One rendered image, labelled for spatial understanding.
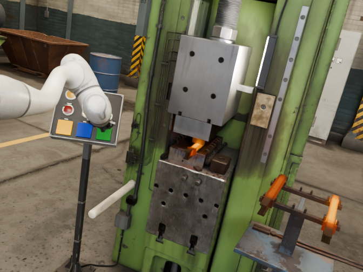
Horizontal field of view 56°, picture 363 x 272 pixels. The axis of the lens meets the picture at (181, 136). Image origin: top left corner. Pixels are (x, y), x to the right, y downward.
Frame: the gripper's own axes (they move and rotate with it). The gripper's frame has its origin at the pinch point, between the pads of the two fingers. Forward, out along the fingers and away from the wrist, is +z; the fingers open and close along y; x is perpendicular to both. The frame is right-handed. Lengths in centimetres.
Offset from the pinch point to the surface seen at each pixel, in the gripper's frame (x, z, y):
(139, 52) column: 332, 614, -3
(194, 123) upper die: 10.0, 3.2, 45.1
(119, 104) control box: 16.4, 13.3, 5.1
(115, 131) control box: 1.6, 13.3, 5.4
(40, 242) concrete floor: -67, 98, -39
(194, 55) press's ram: 40, -11, 39
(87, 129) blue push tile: 0.5, 12.5, -8.5
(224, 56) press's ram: 39, -18, 52
